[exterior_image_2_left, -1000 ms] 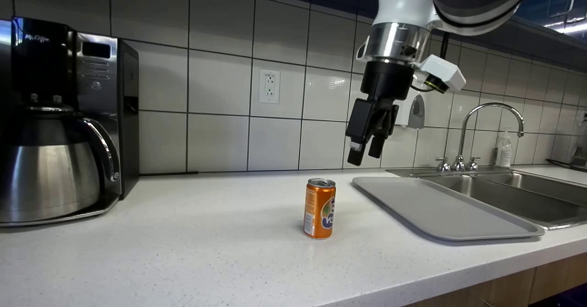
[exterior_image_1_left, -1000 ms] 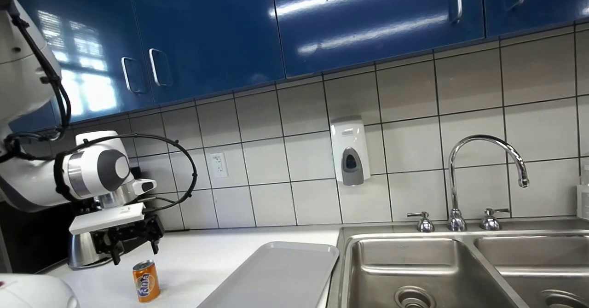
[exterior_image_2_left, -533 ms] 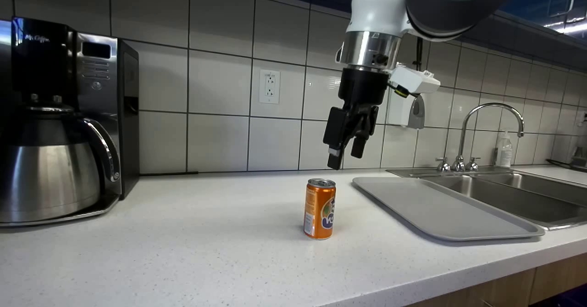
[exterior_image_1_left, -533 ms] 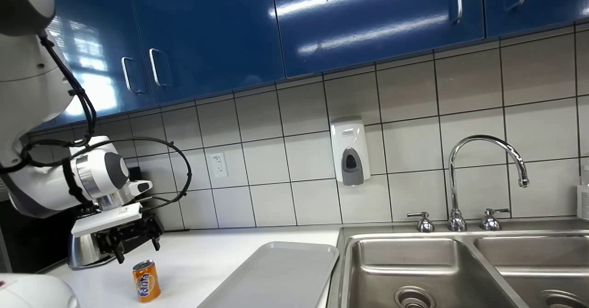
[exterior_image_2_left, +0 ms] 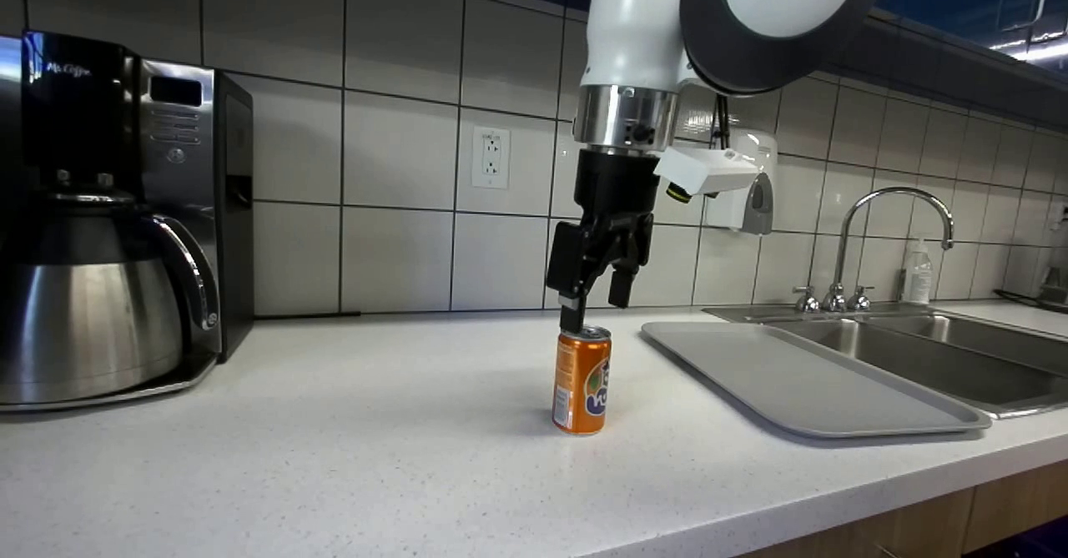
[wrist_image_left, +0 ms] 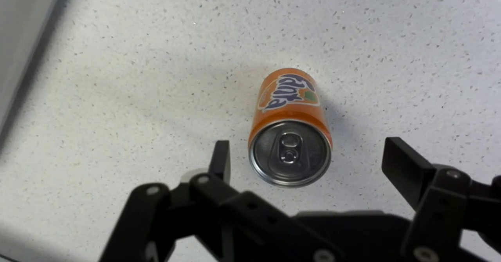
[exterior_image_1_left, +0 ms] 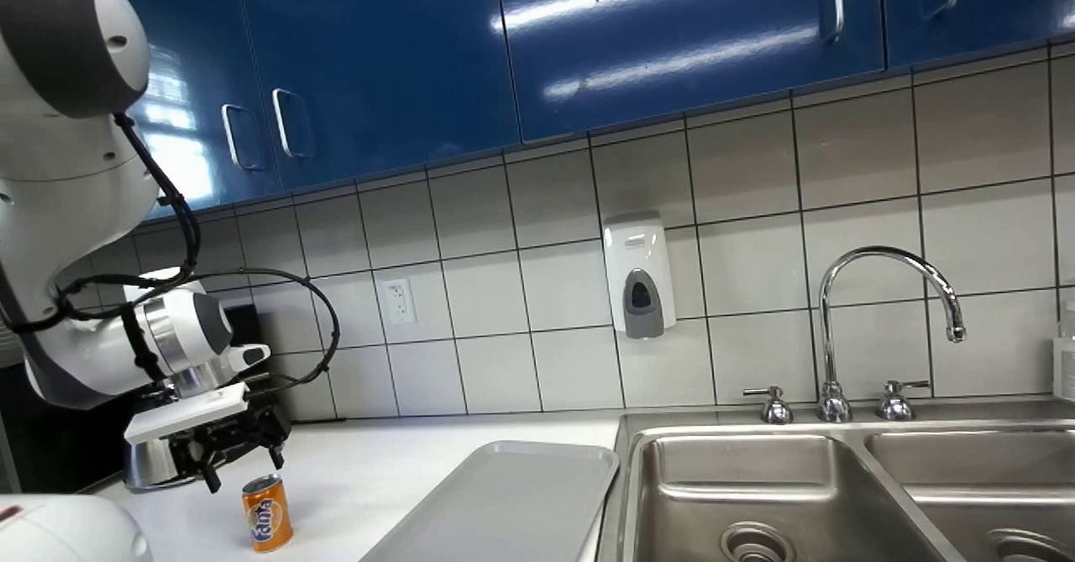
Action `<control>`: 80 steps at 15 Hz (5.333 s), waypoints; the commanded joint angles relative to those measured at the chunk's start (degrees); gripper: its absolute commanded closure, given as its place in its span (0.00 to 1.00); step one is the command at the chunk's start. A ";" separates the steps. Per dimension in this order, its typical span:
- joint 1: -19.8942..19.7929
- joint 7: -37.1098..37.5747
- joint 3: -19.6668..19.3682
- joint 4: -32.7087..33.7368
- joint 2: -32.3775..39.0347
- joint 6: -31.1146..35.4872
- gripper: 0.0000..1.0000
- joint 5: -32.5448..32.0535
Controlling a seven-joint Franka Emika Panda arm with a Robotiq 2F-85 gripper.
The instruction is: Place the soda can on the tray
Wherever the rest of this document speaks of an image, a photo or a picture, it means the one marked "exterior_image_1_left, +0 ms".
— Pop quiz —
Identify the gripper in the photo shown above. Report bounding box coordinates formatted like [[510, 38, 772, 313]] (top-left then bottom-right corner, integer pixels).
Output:
[[165, 402, 292, 495]]

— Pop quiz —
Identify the orange soda can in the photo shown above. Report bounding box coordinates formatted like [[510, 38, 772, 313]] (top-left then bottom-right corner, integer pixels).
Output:
[[242, 473, 295, 554]]

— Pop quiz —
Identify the grey plastic tray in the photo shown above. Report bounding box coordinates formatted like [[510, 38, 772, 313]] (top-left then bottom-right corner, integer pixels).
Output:
[[359, 440, 621, 562]]

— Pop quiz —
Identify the silver metal pot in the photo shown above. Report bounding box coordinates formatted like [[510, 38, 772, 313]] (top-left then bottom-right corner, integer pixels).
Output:
[[123, 436, 202, 493]]

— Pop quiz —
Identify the chrome tap lever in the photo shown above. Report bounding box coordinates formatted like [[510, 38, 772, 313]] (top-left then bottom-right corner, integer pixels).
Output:
[[874, 379, 932, 422], [742, 385, 795, 426]]

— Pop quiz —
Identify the stainless steel double sink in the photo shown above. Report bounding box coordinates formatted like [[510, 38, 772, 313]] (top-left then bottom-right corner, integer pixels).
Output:
[[595, 396, 1075, 562]]

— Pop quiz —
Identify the chrome gooseneck tap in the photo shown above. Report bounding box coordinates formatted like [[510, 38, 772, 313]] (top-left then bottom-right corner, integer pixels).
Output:
[[816, 246, 968, 424]]

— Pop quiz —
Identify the clear plastic bottle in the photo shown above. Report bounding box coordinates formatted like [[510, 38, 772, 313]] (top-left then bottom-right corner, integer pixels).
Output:
[[1051, 299, 1075, 403]]

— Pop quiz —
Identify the white wall socket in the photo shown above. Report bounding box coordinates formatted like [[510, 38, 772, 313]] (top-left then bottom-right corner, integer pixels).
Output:
[[381, 276, 419, 326]]

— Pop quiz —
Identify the white wall soap dispenser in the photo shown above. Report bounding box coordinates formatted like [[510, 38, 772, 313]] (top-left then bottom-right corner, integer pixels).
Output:
[[602, 213, 678, 341]]

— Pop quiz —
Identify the blue wall cabinet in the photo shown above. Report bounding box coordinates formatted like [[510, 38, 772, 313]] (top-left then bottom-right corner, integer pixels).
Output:
[[91, 0, 1075, 220]]

